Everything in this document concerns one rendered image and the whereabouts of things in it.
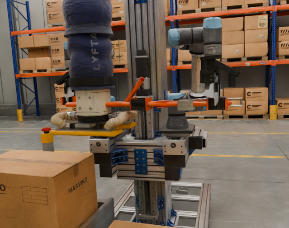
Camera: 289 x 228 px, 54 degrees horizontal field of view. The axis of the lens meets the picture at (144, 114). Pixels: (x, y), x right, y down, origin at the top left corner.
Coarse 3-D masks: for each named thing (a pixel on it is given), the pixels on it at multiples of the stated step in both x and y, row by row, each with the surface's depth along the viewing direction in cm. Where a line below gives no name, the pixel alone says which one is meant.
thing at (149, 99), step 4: (132, 100) 131; (136, 100) 130; (140, 100) 130; (144, 100) 129; (148, 100) 132; (132, 104) 132; (136, 104) 131; (140, 104) 131; (144, 104) 130; (132, 108) 131; (136, 108) 131; (140, 108) 130; (144, 108) 130; (148, 108) 132
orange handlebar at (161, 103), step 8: (72, 104) 144; (112, 104) 136; (120, 104) 135; (128, 104) 134; (152, 104) 130; (160, 104) 129; (168, 104) 128; (176, 104) 126; (200, 104) 123; (208, 104) 122
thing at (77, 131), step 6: (72, 126) 136; (96, 126) 132; (54, 132) 136; (60, 132) 134; (66, 132) 133; (72, 132) 132; (78, 132) 131; (84, 132) 130; (90, 132) 129; (96, 132) 128; (102, 132) 128; (108, 132) 127; (114, 132) 127; (120, 132) 132
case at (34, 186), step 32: (0, 160) 167; (32, 160) 164; (64, 160) 160; (0, 192) 147; (32, 192) 140; (64, 192) 143; (96, 192) 175; (0, 224) 150; (32, 224) 143; (64, 224) 143
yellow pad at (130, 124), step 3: (102, 123) 150; (126, 123) 146; (129, 123) 147; (132, 123) 147; (135, 123) 151; (102, 126) 148; (117, 126) 146; (120, 126) 145; (123, 126) 144; (126, 126) 144; (129, 126) 144; (132, 126) 146
